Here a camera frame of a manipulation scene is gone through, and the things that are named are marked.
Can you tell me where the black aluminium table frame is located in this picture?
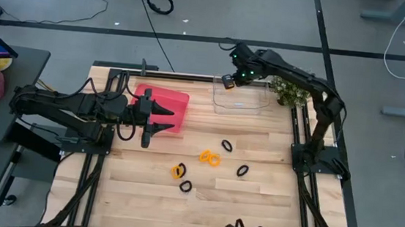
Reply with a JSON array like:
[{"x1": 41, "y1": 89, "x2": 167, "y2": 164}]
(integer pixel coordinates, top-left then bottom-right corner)
[{"x1": 40, "y1": 51, "x2": 377, "y2": 227}]

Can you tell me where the small potted green plant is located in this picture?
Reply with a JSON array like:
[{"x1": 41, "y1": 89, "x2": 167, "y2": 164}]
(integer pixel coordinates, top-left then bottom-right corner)
[{"x1": 267, "y1": 74, "x2": 313, "y2": 110}]

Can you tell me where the dark grey desk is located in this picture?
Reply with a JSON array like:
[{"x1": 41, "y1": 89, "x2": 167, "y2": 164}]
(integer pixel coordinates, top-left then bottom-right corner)
[{"x1": 0, "y1": 45, "x2": 52, "y2": 148}]

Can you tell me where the pink plastic bin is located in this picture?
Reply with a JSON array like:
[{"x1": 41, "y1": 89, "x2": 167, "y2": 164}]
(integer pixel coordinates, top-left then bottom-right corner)
[{"x1": 127, "y1": 82, "x2": 191, "y2": 135}]

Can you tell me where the clear plastic bin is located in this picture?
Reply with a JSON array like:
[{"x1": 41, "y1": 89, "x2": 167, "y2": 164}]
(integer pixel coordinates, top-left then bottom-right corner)
[{"x1": 209, "y1": 73, "x2": 273, "y2": 119}]

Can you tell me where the coiled black cable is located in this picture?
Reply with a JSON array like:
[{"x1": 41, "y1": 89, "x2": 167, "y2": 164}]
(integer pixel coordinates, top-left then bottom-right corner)
[{"x1": 144, "y1": 0, "x2": 176, "y2": 16}]

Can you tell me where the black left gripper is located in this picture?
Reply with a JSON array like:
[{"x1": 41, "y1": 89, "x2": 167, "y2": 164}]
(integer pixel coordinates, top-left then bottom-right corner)
[{"x1": 136, "y1": 88, "x2": 179, "y2": 152}]

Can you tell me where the yellow wire bundle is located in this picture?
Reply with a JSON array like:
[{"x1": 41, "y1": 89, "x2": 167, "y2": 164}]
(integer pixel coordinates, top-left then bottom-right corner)
[{"x1": 36, "y1": 78, "x2": 59, "y2": 94}]

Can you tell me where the thin black floor cable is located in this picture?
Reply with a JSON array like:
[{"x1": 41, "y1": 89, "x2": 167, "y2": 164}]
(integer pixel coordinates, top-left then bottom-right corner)
[{"x1": 127, "y1": 0, "x2": 182, "y2": 74}]

